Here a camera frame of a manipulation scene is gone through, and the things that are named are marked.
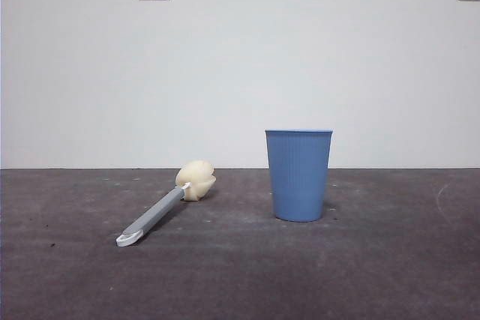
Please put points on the blue ribbed plastic cup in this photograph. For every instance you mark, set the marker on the blue ribbed plastic cup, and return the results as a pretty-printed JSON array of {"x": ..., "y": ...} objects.
[{"x": 298, "y": 177}]

